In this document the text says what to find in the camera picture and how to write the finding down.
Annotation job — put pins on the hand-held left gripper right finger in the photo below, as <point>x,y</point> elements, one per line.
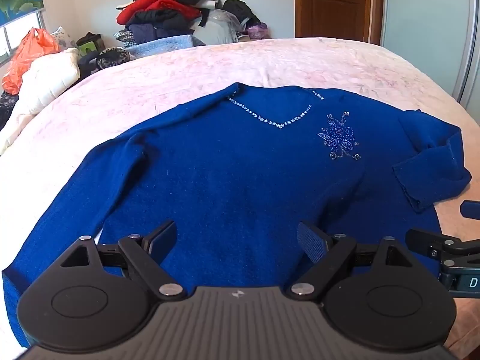
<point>309,240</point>

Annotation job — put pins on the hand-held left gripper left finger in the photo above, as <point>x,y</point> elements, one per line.
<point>165,237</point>

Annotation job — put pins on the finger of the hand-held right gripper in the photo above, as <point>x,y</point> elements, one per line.
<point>471,209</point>
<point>425,242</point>

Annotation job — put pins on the blue beaded sweater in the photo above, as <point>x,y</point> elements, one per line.
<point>225,176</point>

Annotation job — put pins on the pile of clothes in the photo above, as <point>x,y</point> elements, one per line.
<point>159,5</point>

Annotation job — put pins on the pink floral bedspread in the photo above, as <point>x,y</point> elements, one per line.
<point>270,63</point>

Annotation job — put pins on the leopard print cloth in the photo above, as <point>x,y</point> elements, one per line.
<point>112,58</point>

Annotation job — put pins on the navy cloth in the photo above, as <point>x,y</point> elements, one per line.
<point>86,67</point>

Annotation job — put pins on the frosted glass wardrobe door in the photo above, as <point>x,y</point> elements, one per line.
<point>423,26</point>

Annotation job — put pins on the light blue fleece blanket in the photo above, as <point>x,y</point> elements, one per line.
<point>165,45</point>

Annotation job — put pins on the white quilted pillow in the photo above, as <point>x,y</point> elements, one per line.
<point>43,82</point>

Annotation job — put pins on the dark patterned cloth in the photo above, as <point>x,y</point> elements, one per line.
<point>6,107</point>

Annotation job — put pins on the green box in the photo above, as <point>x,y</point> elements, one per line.
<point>90,45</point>

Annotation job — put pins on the purple plastic bag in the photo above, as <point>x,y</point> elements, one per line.
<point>258,30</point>

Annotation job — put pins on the floral pillow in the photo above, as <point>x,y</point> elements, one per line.
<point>63,39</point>

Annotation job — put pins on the orange plastic bag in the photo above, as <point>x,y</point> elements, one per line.
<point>28,58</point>

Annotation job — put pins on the brown wooden door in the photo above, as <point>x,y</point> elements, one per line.
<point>330,3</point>

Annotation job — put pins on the window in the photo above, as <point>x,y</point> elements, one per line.
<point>15,37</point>

